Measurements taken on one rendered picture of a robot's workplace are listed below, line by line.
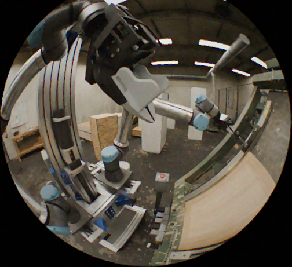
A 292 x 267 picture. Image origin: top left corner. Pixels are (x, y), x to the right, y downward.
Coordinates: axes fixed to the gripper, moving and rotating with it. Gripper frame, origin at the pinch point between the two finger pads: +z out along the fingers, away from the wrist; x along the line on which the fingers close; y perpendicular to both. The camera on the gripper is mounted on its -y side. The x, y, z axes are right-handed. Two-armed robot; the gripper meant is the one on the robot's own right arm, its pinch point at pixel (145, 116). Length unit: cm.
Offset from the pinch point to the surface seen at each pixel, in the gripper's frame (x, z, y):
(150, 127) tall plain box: 174, 91, -159
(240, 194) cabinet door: 5, 53, 24
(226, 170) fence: 24, 56, 14
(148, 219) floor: -23, 141, -74
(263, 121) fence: 40, 38, 46
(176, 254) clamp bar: -34, 58, 5
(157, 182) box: 18, 65, -42
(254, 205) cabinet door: -5, 48, 33
